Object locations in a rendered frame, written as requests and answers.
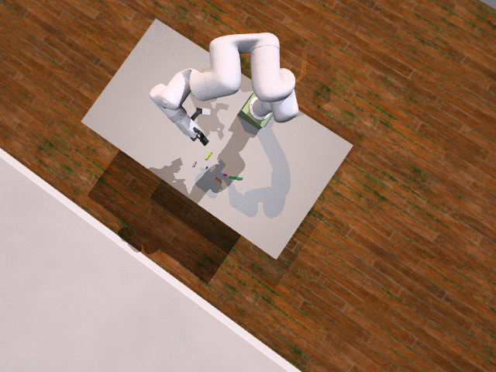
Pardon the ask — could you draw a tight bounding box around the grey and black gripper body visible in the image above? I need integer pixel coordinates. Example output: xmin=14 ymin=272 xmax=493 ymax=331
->
xmin=174 ymin=111 xmax=201 ymax=138

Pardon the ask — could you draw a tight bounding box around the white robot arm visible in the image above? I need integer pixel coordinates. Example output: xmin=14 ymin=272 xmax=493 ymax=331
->
xmin=150 ymin=33 xmax=298 ymax=123

